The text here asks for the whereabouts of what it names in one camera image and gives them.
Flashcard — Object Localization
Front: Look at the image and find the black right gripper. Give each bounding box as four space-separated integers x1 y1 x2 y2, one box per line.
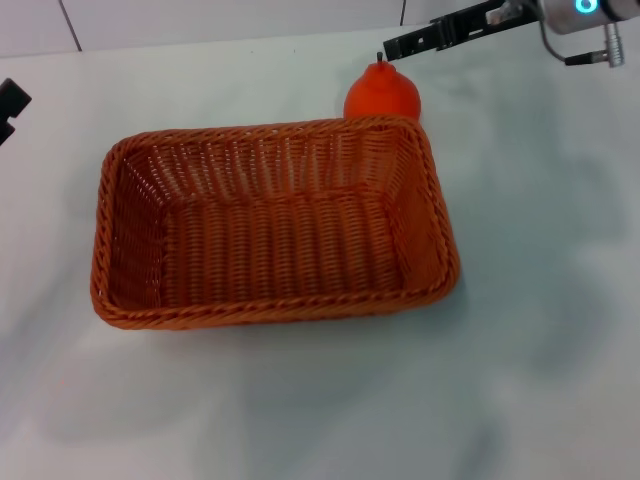
382 0 542 62

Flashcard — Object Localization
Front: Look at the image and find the orange pear-shaped toy fruit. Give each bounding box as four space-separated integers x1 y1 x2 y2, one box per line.
343 51 422 123

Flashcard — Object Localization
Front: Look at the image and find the orange woven rectangular basket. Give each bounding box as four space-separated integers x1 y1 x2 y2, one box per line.
89 114 462 332

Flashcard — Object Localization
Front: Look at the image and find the grey cable with metal connector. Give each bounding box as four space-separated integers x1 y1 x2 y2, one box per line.
540 18 627 69

